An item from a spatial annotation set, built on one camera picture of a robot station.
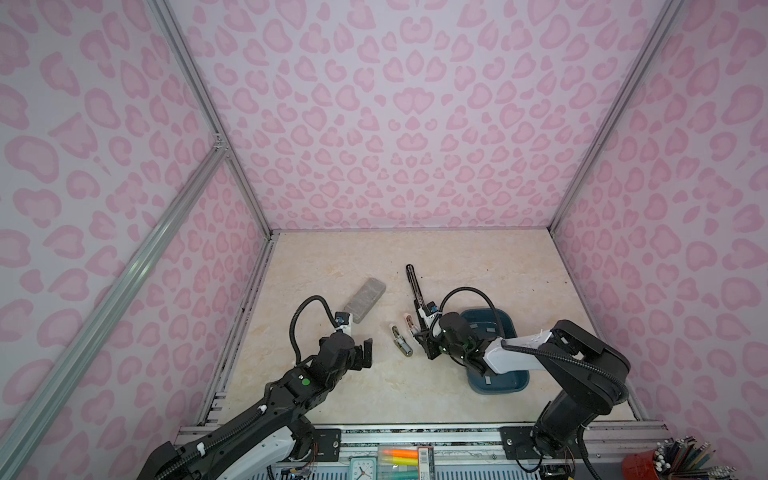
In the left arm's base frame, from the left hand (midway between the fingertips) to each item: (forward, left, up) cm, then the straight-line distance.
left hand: (359, 336), depth 82 cm
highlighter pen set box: (-28, -12, -8) cm, 32 cm away
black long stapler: (+20, -17, -7) cm, 27 cm away
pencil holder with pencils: (-30, -66, +3) cm, 73 cm away
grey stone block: (+17, -1, -7) cm, 19 cm away
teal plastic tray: (+6, -39, -9) cm, 40 cm away
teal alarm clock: (-29, -2, -7) cm, 30 cm away
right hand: (+3, -17, -6) cm, 18 cm away
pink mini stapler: (+7, -14, -5) cm, 16 cm away
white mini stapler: (+1, -12, -8) cm, 14 cm away
